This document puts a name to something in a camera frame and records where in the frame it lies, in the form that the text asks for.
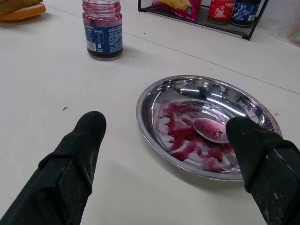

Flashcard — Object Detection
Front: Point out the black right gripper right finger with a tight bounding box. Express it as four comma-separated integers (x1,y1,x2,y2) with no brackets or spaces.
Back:
225,117,300,225

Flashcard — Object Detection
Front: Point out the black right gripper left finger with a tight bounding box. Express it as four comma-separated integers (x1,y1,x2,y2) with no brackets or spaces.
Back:
0,111,107,225

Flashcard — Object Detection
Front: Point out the glass jam jar blue label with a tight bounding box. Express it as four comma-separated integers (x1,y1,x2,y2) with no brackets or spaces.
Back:
82,0,124,61

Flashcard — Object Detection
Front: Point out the slice of bread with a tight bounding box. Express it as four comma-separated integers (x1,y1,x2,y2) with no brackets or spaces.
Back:
0,0,47,23

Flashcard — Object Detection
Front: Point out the metal spoon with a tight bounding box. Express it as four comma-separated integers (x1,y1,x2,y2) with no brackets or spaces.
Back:
192,118,230,144

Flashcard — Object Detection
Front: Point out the round steel plate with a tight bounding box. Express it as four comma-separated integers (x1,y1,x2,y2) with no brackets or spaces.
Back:
135,75,283,181

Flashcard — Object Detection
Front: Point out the green and orange object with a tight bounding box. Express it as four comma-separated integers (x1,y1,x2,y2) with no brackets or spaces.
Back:
287,27,300,44

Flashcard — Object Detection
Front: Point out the blue can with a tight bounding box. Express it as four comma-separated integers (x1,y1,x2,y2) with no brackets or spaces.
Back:
231,0,261,27

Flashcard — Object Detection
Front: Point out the red can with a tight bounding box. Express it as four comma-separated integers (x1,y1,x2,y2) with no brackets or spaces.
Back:
207,0,238,24

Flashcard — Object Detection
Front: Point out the pink snack bag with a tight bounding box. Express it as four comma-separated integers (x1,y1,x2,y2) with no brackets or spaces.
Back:
150,0,203,23

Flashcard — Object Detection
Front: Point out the black wire mesh rack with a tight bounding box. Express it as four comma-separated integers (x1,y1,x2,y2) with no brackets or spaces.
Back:
137,0,267,41

